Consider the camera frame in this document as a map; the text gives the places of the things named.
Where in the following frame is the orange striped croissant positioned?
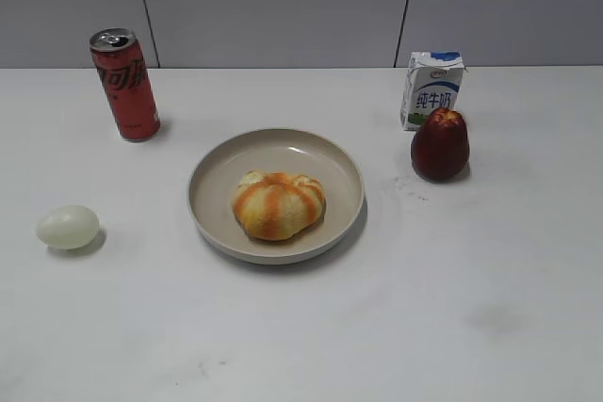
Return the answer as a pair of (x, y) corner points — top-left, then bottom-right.
(232, 170), (326, 241)

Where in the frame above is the red cola can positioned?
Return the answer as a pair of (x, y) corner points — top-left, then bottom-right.
(90, 27), (160, 141)

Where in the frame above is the beige round plate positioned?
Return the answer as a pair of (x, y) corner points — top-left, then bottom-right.
(188, 129), (367, 265)

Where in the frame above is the white egg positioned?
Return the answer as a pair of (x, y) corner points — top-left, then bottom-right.
(36, 205), (100, 249)

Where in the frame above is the dark red wax apple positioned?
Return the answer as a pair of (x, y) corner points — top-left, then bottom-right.
(411, 107), (470, 182)

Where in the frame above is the white blue milk carton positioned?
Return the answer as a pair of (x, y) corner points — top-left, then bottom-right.
(400, 51), (465, 131)

